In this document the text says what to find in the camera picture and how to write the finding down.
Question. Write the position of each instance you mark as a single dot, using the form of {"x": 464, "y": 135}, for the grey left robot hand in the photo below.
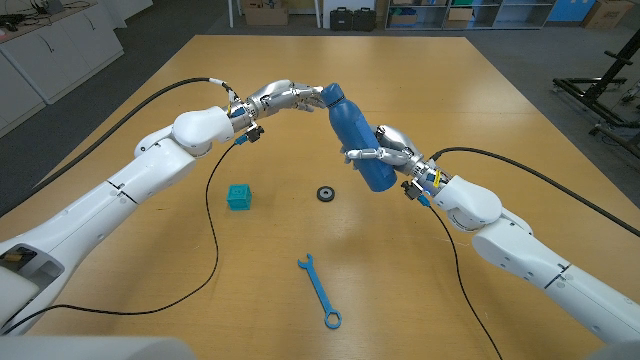
{"x": 285, "y": 96}

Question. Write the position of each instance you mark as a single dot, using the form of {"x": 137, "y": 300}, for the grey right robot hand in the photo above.
{"x": 400, "y": 147}

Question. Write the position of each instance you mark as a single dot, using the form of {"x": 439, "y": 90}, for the blue bottle cap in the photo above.
{"x": 333, "y": 94}

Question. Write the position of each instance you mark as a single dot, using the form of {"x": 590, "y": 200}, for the blue metal bottle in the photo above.
{"x": 355, "y": 127}

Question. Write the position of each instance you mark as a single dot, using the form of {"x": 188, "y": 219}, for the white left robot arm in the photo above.
{"x": 150, "y": 170}

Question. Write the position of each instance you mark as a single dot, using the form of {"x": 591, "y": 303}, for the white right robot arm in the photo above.
{"x": 515, "y": 250}

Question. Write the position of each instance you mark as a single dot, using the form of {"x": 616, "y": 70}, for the teal toy block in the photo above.
{"x": 239, "y": 197}

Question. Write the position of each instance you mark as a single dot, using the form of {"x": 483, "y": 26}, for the blue plastic wrench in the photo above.
{"x": 318, "y": 290}

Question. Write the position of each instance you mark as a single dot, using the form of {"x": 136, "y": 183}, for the wide cardboard box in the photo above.
{"x": 265, "y": 15}

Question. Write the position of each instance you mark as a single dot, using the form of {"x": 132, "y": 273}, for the black round disc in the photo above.
{"x": 325, "y": 193}

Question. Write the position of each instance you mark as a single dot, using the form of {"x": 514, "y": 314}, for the black equipment case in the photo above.
{"x": 364, "y": 20}
{"x": 341, "y": 20}

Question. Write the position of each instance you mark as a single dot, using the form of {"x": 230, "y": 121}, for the small cardboard box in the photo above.
{"x": 457, "y": 19}

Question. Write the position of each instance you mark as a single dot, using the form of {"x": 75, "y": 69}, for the grey shelf unit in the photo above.
{"x": 487, "y": 15}

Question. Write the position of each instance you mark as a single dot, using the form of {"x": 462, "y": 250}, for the white cabinet row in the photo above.
{"x": 65, "y": 55}

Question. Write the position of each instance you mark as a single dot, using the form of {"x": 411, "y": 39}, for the black metal stand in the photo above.
{"x": 614, "y": 72}

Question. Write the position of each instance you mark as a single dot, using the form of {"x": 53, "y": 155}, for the cardboard box with print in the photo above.
{"x": 607, "y": 15}

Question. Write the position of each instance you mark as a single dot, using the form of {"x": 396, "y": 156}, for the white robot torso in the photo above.
{"x": 90, "y": 349}

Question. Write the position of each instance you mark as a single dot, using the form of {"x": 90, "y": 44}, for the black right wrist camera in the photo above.
{"x": 412, "y": 190}

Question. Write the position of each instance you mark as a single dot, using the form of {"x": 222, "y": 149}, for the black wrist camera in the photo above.
{"x": 255, "y": 134}
{"x": 412, "y": 190}

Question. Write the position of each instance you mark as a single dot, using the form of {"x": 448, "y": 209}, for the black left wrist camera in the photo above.
{"x": 255, "y": 134}

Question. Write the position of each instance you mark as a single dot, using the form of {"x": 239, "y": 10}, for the blue wall panel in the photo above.
{"x": 567, "y": 10}

